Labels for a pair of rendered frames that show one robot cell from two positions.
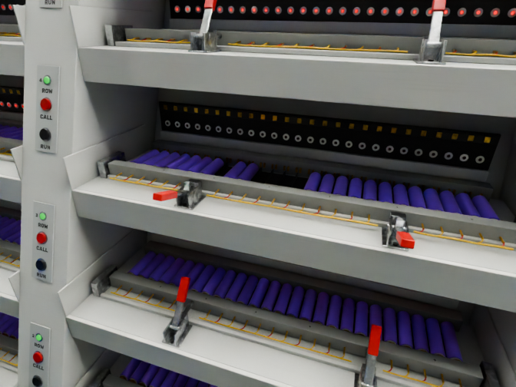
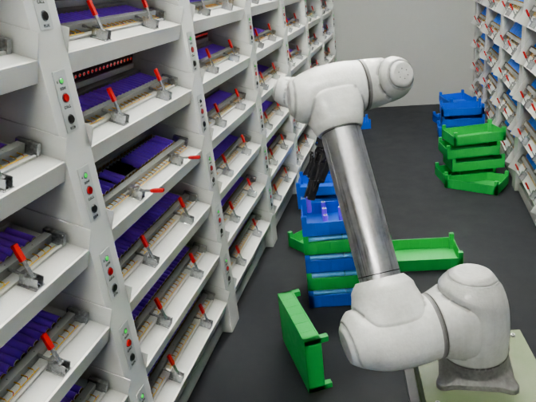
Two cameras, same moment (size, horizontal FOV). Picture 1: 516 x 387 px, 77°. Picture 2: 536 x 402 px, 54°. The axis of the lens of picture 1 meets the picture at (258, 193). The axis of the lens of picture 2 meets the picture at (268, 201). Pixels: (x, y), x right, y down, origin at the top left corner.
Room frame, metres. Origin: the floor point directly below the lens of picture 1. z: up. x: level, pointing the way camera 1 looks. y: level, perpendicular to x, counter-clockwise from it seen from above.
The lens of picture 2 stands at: (0.09, 1.39, 1.22)
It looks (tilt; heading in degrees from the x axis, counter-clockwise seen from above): 22 degrees down; 271
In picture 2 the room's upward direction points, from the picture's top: 7 degrees counter-clockwise
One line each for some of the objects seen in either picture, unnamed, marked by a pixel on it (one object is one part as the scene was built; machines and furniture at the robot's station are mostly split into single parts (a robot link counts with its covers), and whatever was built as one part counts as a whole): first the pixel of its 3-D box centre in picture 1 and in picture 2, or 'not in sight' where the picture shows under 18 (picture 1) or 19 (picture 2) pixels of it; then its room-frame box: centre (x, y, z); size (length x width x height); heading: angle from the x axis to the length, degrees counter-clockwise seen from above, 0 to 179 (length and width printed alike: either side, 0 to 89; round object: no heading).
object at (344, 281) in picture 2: not in sight; (343, 266); (-0.16, -0.50, 0.12); 0.30 x 0.20 x 0.08; 176
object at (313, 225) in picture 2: not in sight; (340, 213); (-0.16, -0.50, 0.36); 0.30 x 0.20 x 0.08; 176
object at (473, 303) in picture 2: not in sight; (469, 311); (-0.34, 0.34, 0.45); 0.18 x 0.16 x 0.22; 8
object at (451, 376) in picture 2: not in sight; (473, 352); (-0.36, 0.32, 0.31); 0.22 x 0.18 x 0.06; 73
